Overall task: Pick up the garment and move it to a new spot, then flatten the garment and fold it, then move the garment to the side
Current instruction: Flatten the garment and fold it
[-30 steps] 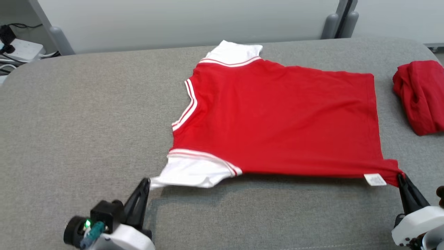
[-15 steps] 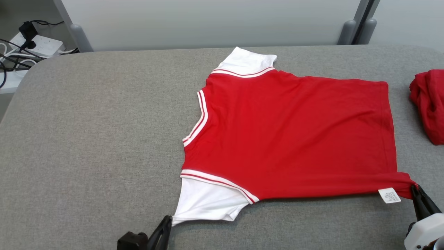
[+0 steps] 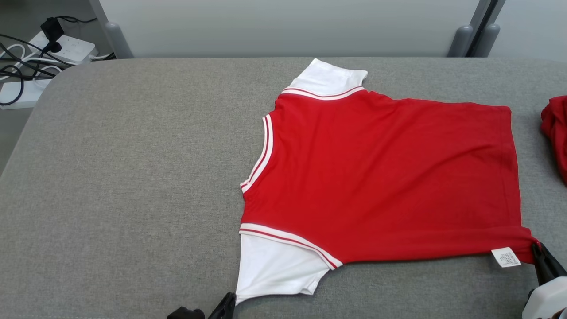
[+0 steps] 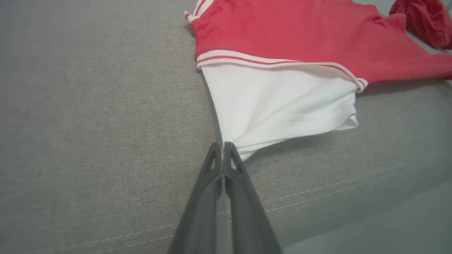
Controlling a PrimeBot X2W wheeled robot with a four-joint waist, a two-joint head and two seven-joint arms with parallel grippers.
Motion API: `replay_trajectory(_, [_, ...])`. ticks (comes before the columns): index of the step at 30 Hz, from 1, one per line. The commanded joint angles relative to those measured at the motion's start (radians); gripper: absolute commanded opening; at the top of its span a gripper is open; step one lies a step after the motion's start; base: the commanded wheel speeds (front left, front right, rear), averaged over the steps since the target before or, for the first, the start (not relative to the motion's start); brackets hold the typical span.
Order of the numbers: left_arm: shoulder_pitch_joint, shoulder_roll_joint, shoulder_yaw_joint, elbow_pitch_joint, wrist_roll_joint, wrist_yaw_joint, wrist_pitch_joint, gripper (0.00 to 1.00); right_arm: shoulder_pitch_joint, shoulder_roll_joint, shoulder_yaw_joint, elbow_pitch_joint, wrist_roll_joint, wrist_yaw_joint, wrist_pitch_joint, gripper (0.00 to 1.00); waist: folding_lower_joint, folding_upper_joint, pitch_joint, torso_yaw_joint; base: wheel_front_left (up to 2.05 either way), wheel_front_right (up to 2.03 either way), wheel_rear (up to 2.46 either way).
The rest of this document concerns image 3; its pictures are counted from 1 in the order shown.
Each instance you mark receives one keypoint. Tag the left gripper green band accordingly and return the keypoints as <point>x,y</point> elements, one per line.
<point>186,313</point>

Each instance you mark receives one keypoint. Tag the black plug adapter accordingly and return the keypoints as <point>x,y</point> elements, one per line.
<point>52,31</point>

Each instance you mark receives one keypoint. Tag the red jersey white sleeves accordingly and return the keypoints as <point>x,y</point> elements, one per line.
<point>376,177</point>

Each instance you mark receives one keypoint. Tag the red basketball shorts white stripe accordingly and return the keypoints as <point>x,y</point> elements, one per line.
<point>559,133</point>

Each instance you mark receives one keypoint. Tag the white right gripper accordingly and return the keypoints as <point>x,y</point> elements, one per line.
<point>549,299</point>

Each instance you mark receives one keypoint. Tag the grey double partition post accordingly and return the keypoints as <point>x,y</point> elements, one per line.
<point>476,26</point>

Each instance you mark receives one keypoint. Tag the grey slanted partition post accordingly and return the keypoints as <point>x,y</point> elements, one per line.
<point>110,31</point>

